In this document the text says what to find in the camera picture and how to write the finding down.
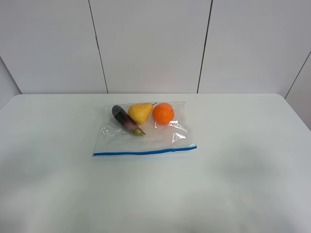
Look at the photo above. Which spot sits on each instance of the orange fruit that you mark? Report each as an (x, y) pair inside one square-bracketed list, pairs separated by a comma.
[(163, 113)]

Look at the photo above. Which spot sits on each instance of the yellow pear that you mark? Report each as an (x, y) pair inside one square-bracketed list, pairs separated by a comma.
[(140, 112)]

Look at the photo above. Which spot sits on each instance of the clear zip bag blue strip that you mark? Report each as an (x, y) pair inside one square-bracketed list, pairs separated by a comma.
[(115, 139)]

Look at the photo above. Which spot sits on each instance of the purple eggplant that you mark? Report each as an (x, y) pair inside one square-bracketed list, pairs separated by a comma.
[(125, 120)]

